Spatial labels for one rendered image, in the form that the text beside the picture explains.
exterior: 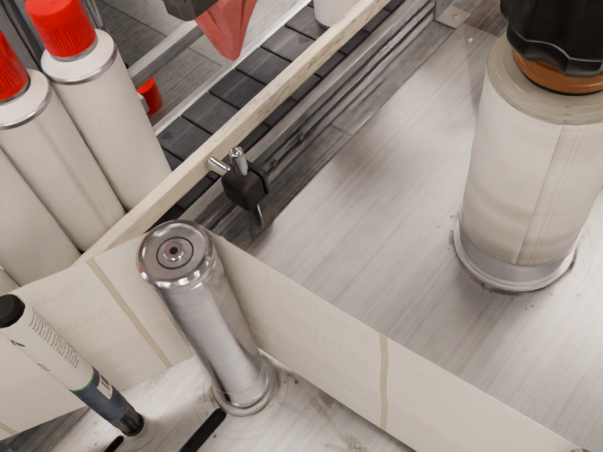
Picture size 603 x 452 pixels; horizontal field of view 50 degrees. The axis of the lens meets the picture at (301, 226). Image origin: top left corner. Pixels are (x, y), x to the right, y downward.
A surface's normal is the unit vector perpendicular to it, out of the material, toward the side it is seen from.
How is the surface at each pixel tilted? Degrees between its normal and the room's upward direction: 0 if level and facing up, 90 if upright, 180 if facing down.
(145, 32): 0
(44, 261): 90
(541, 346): 0
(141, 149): 90
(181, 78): 0
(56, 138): 90
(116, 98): 90
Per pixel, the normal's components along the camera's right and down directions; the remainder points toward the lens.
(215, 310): 0.72, 0.53
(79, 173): 0.87, 0.35
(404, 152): -0.11, -0.55
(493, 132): -0.92, 0.36
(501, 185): -0.72, 0.59
